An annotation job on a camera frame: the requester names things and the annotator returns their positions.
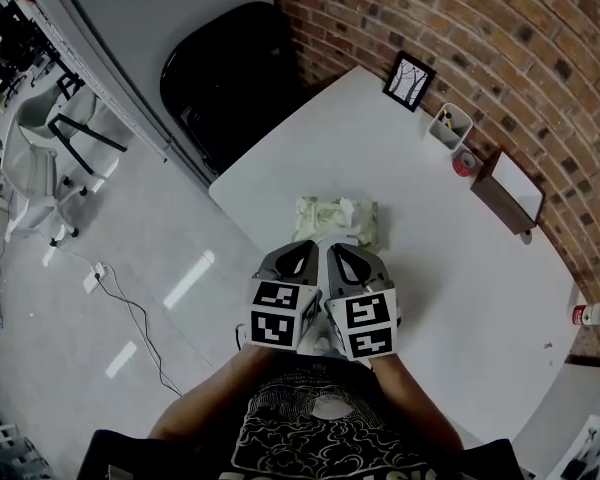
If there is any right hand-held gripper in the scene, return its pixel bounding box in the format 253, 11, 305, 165
323, 242, 401, 363

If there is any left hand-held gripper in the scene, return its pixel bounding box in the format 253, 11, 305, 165
248, 240, 326, 354

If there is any green wet wipe pack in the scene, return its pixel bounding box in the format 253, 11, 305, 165
292, 194, 382, 252

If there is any person's right forearm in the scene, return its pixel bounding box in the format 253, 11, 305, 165
366, 352, 464, 452

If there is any person's left forearm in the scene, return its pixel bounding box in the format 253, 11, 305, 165
146, 342, 282, 442

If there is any person's white shoe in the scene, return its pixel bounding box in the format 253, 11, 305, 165
299, 317, 343, 359

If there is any red tape roll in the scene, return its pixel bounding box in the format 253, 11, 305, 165
451, 149, 478, 179

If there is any brown wooden tissue box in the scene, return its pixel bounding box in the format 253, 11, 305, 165
469, 149, 548, 235

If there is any white pen holder box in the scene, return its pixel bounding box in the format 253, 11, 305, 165
425, 102, 475, 151

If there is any black printed t-shirt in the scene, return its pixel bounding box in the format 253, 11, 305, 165
79, 354, 524, 480

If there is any black folding chair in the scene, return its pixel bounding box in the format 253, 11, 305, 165
159, 1, 302, 175

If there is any white power strip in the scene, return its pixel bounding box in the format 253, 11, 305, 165
82, 261, 111, 295

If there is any red label water bottle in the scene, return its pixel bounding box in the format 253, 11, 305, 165
571, 302, 600, 327

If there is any white office chair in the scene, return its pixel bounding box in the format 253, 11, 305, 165
1, 112, 89, 247

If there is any grey chair with black legs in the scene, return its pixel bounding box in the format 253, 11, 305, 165
16, 84, 129, 177

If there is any black white printed paper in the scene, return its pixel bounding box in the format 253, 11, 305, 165
544, 413, 600, 480

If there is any black office chair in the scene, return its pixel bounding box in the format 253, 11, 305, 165
0, 54, 32, 107

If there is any black floor cable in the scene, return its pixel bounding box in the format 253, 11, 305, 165
95, 267, 185, 398

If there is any black picture frame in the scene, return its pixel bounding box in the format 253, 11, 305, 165
382, 50, 438, 114

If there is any grey metal frame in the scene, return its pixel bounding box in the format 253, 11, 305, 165
0, 377, 54, 480

